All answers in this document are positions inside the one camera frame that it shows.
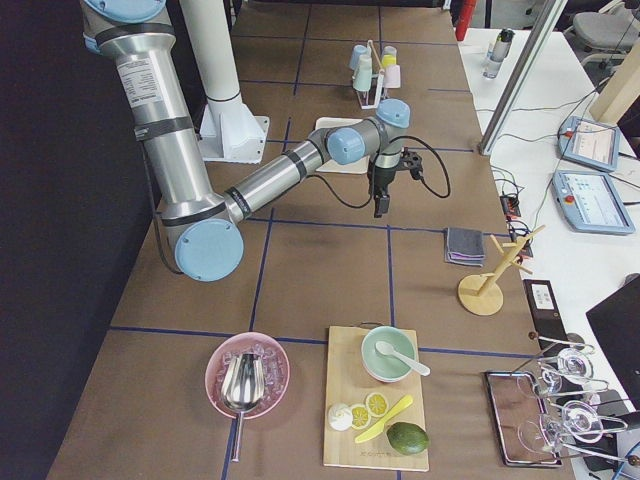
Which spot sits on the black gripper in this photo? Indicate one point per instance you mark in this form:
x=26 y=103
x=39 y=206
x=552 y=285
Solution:
x=384 y=179

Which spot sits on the green cup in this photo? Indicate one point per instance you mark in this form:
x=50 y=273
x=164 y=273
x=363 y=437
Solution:
x=362 y=80

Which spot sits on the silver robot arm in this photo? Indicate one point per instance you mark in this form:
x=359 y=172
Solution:
x=201 y=224

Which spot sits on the white rabbit serving tray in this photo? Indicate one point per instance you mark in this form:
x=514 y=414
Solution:
x=347 y=150

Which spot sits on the cream white cup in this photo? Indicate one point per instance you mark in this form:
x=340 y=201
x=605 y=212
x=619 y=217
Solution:
x=365 y=62

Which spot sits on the pink cup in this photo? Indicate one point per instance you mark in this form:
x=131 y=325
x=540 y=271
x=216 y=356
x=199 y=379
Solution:
x=392 y=77

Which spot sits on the yellow cup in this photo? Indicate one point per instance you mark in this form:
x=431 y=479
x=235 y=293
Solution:
x=388 y=61

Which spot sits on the grey cup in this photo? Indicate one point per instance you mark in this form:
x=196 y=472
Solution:
x=390 y=50

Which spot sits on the light blue cup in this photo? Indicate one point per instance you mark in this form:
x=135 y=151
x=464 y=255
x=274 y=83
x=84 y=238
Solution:
x=357 y=51

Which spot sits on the metal tray with glasses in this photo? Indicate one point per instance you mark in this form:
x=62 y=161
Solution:
x=513 y=404

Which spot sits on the folded grey cloth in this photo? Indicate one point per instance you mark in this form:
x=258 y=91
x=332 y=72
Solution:
x=464 y=247

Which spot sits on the wooden mug tree stand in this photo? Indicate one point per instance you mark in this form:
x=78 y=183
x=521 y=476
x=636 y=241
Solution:
x=480 y=294

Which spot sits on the white plastic spoon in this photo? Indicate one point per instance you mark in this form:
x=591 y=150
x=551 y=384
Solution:
x=387 y=349

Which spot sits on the water bottle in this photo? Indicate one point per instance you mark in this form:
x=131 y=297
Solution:
x=497 y=53

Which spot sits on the green bowl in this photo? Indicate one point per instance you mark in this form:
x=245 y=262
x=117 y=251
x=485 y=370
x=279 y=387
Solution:
x=387 y=368

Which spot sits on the teach pendant near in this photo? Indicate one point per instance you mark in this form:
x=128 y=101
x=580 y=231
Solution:
x=590 y=203

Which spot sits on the teach pendant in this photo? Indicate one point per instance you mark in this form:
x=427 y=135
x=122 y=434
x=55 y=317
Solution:
x=590 y=203
x=590 y=143

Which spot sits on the teach pendant far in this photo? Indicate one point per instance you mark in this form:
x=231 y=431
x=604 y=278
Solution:
x=590 y=143

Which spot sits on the black box with label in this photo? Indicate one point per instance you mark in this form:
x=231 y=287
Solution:
x=544 y=309

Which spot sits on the pink bowl with ice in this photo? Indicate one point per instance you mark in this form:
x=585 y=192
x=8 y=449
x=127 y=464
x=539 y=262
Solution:
x=275 y=364

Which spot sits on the lemon slice upper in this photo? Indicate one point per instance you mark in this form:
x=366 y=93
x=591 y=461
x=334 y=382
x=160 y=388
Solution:
x=377 y=404

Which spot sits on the lemon slice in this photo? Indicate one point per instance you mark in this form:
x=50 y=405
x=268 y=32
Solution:
x=361 y=416
x=377 y=404

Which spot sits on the lemon slice lower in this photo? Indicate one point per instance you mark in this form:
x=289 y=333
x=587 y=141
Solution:
x=361 y=416

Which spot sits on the white garlic bulb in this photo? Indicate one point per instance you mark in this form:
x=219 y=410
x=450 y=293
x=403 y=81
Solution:
x=340 y=417

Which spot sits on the metal ice scoop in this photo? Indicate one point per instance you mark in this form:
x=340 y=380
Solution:
x=241 y=391

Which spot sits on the yellow plastic knife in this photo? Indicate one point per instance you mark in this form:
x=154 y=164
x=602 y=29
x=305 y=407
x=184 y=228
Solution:
x=376 y=429

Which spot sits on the green avocado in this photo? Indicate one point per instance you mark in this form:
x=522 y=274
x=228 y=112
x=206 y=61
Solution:
x=407 y=438

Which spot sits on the wine glass rack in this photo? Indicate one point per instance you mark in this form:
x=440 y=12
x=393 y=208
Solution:
x=566 y=373

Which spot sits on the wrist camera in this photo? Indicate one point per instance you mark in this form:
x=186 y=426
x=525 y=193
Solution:
x=412 y=162

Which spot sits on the white wire cup rack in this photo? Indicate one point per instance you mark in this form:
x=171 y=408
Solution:
x=372 y=98

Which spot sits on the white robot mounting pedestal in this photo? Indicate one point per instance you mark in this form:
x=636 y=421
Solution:
x=229 y=131

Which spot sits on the wooden cutting board metal handle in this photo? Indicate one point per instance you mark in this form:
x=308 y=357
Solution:
x=348 y=382

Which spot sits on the aluminium frame post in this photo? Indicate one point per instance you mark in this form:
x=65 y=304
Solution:
x=533 y=47

